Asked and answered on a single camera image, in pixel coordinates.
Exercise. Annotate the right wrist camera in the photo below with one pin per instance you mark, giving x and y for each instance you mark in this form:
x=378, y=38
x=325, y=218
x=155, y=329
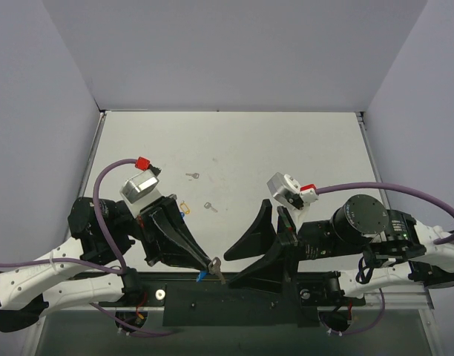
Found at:
x=287, y=191

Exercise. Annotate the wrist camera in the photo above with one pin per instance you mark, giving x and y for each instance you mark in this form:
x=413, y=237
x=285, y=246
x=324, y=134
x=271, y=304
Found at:
x=140, y=191
x=287, y=191

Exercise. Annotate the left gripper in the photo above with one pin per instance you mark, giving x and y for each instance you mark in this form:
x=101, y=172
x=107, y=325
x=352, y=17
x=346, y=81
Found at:
x=153, y=230

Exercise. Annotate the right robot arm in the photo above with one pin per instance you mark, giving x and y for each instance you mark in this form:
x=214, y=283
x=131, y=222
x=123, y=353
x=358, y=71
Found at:
x=362, y=247

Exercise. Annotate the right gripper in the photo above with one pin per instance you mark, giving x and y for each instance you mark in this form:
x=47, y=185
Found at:
x=288, y=237

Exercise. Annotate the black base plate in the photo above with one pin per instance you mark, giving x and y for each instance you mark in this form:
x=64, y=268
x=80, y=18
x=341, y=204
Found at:
x=185, y=301

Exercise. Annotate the silver key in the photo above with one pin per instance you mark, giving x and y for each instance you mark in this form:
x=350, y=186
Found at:
x=209, y=206
x=193, y=175
x=214, y=268

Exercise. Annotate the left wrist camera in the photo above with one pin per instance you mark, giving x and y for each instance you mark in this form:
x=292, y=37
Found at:
x=140, y=191

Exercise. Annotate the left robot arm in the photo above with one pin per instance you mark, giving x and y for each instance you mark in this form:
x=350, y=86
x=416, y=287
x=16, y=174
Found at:
x=80, y=270

